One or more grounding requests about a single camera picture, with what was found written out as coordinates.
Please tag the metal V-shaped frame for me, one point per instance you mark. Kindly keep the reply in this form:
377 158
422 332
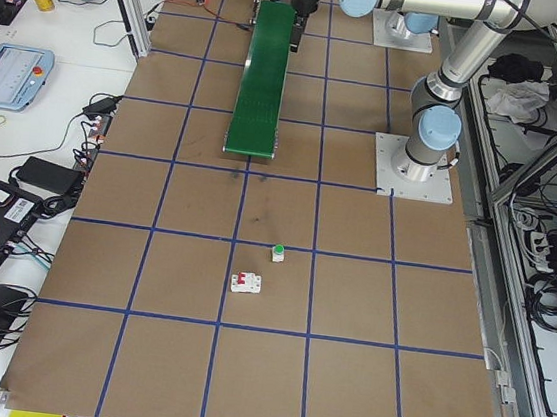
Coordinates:
482 272

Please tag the green conveyor belt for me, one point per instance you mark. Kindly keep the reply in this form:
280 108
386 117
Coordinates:
261 91

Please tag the large black power brick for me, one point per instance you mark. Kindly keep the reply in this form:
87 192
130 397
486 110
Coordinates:
46 173

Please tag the aluminium profile post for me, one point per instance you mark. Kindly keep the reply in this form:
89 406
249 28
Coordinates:
135 18

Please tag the white circuit breaker red switch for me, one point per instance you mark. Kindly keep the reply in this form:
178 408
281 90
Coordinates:
244 287

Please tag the white cloth bundle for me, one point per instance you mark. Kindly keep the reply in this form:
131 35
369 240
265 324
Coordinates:
517 100

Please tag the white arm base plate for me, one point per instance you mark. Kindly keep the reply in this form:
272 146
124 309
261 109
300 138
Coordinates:
431 191
403 42

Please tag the white power strip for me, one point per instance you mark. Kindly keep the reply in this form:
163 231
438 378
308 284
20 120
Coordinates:
538 245

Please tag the grey power strip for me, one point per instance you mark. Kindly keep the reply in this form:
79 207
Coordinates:
92 142

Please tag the black cloth bundle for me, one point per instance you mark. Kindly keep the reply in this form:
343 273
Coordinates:
516 67

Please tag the green push button white base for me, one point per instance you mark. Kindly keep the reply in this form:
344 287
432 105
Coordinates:
278 256

